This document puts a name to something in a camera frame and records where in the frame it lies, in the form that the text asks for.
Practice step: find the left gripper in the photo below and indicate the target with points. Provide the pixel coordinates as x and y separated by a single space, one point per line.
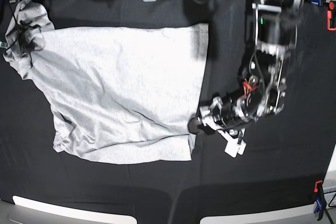
220 117

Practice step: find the grey t-shirt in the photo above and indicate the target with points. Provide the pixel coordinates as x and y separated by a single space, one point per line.
118 95

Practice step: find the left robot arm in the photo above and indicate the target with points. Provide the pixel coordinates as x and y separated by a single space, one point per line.
263 79

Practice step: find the black table cloth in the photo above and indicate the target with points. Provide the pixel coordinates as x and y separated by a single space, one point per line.
285 154

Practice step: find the red blue clamp near right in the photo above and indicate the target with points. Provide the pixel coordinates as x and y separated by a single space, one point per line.
319 200

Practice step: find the red black clamp far right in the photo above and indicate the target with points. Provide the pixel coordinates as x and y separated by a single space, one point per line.
331 16

